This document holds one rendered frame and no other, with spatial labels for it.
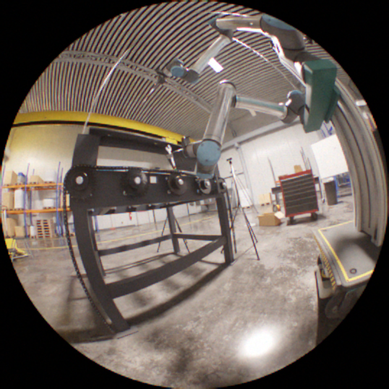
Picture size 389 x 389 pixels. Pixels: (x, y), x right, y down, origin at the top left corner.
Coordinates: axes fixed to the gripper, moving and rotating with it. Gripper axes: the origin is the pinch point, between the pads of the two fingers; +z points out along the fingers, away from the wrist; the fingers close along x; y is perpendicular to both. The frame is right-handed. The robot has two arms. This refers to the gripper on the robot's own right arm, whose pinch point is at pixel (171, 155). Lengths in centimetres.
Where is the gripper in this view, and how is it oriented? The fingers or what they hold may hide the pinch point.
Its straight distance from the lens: 85.7
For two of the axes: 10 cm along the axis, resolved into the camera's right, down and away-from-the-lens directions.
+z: -8.1, -0.3, 5.8
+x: 5.1, -5.1, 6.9
